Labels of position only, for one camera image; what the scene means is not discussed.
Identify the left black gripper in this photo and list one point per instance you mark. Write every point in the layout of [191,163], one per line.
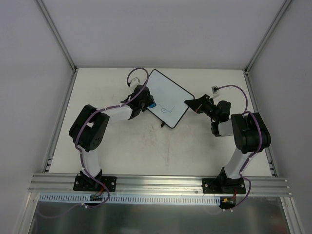
[143,98]

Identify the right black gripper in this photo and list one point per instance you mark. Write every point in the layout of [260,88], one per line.
[201,105]

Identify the white whiteboard black frame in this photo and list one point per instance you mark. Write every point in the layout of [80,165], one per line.
[169,98]

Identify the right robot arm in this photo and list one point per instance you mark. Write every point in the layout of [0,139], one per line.
[251,136]

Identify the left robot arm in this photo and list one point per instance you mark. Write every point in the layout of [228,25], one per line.
[88,130]

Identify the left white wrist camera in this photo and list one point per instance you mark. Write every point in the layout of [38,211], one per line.
[133,82]

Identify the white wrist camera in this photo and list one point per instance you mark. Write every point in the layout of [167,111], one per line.
[215,92]
[133,82]

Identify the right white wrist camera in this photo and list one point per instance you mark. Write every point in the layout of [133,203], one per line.
[215,92]

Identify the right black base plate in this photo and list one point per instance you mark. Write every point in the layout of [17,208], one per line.
[223,186]

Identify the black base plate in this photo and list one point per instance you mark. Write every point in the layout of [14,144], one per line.
[223,186]
[85,184]

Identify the white slotted cable duct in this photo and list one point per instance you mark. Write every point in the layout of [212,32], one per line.
[131,199]

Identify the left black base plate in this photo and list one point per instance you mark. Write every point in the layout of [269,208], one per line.
[85,184]

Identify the aluminium mounting rail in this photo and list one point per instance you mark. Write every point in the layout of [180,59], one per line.
[158,185]

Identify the right aluminium frame post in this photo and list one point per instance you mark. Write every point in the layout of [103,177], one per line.
[269,32]

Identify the aluminium frame post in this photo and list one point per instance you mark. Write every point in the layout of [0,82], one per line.
[269,32]
[47,17]

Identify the left aluminium frame post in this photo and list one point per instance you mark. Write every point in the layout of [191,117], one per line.
[47,17]

